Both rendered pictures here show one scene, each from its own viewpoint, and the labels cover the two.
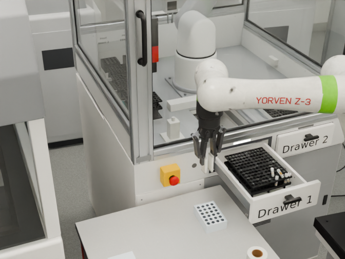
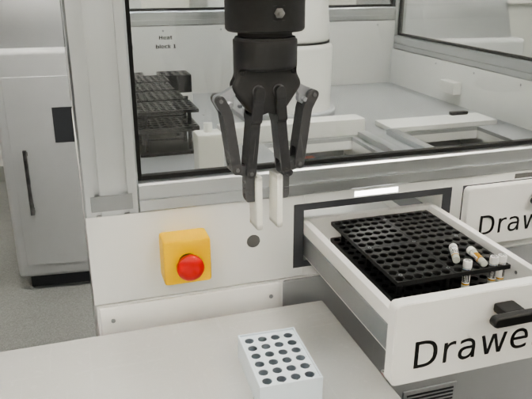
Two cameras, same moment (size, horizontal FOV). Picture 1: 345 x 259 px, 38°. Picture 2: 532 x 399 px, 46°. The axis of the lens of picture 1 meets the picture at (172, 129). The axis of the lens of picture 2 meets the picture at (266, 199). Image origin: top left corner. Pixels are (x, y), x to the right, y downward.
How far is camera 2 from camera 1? 1.08 m
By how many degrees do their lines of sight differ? 12
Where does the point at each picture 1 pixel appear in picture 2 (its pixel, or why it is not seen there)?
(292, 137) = (503, 196)
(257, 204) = (410, 320)
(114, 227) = (10, 381)
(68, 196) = not seen: hidden behind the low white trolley
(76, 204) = not seen: hidden behind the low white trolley
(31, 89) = not seen: outside the picture
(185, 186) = (232, 298)
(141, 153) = (104, 187)
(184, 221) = (206, 378)
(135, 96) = (75, 10)
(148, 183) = (130, 275)
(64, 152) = (86, 291)
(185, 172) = (230, 259)
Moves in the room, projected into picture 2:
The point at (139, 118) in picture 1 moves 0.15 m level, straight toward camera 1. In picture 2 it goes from (93, 81) to (56, 104)
